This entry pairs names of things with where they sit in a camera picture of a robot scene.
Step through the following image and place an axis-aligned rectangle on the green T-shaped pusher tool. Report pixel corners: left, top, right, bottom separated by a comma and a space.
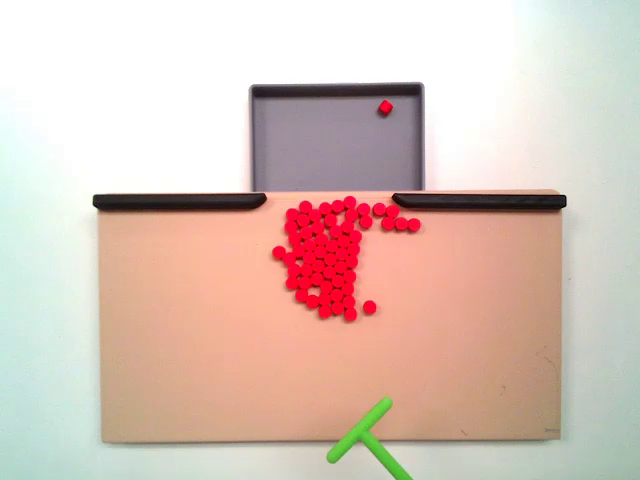
326, 396, 414, 480

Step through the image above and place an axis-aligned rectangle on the grey shallow tray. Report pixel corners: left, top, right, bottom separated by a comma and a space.
248, 81, 426, 193

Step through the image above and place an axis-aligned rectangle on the beige flat board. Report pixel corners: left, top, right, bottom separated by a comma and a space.
94, 188, 566, 444

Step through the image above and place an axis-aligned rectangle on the black guide rail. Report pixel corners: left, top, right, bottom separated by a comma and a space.
92, 193, 268, 211
391, 192, 568, 210

